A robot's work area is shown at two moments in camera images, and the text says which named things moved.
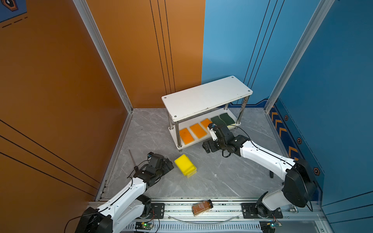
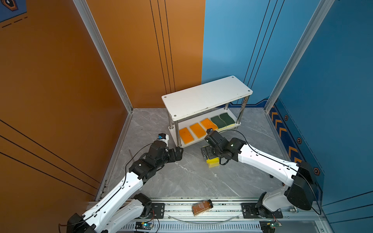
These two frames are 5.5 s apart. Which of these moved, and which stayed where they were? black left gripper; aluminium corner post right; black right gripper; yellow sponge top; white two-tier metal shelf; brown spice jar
Moved: black left gripper; black right gripper; yellow sponge top
Stayed: aluminium corner post right; brown spice jar; white two-tier metal shelf
